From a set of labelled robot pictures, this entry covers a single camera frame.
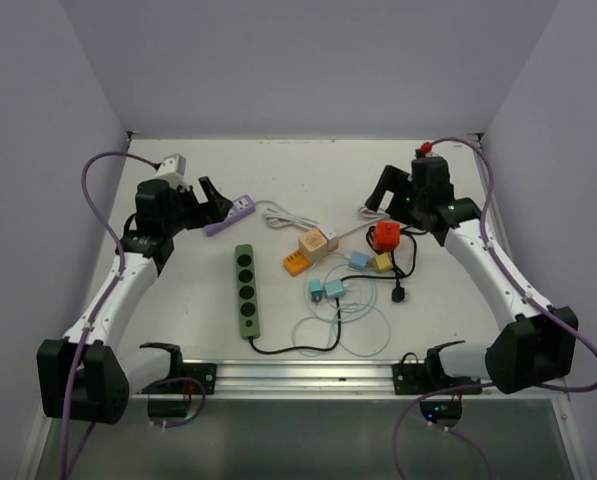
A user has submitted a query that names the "light blue usb charger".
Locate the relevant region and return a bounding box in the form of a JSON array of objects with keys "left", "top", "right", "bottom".
[{"left": 348, "top": 251, "right": 370, "bottom": 272}]

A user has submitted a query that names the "red cube socket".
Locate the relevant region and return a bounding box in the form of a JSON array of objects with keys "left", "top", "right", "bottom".
[{"left": 372, "top": 221, "right": 401, "bottom": 253}]

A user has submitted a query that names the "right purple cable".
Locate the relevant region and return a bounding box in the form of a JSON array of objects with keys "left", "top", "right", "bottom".
[{"left": 390, "top": 137, "right": 597, "bottom": 480}]

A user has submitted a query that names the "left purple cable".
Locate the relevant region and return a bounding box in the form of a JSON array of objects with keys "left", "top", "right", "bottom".
[{"left": 60, "top": 151, "right": 207, "bottom": 480}]

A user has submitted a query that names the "aluminium front rail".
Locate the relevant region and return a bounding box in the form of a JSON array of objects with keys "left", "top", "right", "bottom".
[{"left": 42, "top": 357, "right": 572, "bottom": 401}]

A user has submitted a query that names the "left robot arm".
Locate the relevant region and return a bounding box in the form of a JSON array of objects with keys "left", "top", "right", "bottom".
[{"left": 36, "top": 177, "right": 232, "bottom": 424}]

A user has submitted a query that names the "purple cable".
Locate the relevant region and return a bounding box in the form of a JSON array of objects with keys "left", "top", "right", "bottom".
[
  {"left": 390, "top": 137, "right": 597, "bottom": 480},
  {"left": 60, "top": 151, "right": 207, "bottom": 480}
]

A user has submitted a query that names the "white coiled cord far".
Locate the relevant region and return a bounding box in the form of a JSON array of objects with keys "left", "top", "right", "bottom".
[{"left": 252, "top": 199, "right": 324, "bottom": 232}]

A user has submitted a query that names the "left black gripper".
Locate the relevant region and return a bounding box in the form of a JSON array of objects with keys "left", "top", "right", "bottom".
[{"left": 163, "top": 176, "right": 231, "bottom": 235}]

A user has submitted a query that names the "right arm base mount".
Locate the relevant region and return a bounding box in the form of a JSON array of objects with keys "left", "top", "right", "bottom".
[{"left": 391, "top": 352, "right": 483, "bottom": 396}]

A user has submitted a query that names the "beige cube socket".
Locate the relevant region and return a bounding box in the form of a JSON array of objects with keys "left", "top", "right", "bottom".
[{"left": 298, "top": 227, "right": 339, "bottom": 263}]

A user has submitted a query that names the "green power strip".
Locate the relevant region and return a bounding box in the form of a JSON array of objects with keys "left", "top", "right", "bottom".
[{"left": 234, "top": 244, "right": 260, "bottom": 340}]

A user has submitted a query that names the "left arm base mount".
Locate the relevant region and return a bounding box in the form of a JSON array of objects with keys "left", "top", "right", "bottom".
[{"left": 143, "top": 363, "right": 217, "bottom": 396}]

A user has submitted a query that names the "white coiled cord near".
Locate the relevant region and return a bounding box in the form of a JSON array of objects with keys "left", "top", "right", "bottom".
[{"left": 335, "top": 204, "right": 394, "bottom": 242}]

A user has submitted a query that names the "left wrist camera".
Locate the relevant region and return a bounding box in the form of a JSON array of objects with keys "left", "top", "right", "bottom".
[{"left": 155, "top": 154, "right": 189, "bottom": 190}]

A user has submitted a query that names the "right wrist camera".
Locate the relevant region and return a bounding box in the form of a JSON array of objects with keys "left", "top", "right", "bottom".
[{"left": 415, "top": 142, "right": 434, "bottom": 161}]

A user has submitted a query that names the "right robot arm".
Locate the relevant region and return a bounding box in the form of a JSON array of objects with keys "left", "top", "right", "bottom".
[{"left": 365, "top": 157, "right": 578, "bottom": 393}]

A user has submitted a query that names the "purple usb hub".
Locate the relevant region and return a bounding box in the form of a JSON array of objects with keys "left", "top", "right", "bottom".
[{"left": 203, "top": 195, "right": 256, "bottom": 237}]

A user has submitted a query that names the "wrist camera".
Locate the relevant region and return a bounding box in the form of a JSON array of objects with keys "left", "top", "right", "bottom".
[
  {"left": 415, "top": 142, "right": 434, "bottom": 161},
  {"left": 155, "top": 154, "right": 189, "bottom": 190}
]

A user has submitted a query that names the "yellow usb charger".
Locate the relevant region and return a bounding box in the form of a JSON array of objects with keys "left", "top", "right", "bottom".
[{"left": 370, "top": 253, "right": 393, "bottom": 273}]

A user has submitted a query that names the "teal charger cube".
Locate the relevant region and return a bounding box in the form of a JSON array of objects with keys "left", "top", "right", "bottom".
[
  {"left": 324, "top": 279, "right": 345, "bottom": 300},
  {"left": 309, "top": 279, "right": 324, "bottom": 304}
]

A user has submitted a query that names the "white coiled cord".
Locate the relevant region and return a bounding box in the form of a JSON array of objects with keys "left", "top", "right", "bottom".
[
  {"left": 252, "top": 199, "right": 324, "bottom": 232},
  {"left": 335, "top": 204, "right": 394, "bottom": 242}
]

